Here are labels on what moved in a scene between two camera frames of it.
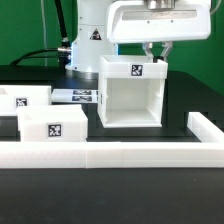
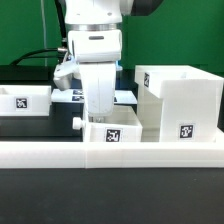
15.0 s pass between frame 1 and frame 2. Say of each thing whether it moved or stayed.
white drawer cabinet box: moved
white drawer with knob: moved
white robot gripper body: moved
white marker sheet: stayed
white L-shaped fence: stayed
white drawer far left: stayed
